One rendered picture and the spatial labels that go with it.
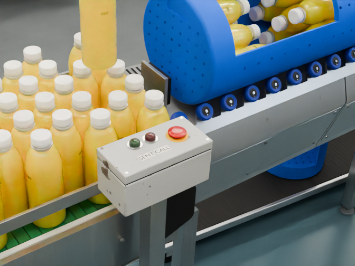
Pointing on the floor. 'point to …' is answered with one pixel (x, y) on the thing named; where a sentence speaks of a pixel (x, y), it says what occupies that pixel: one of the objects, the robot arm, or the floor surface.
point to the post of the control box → (152, 234)
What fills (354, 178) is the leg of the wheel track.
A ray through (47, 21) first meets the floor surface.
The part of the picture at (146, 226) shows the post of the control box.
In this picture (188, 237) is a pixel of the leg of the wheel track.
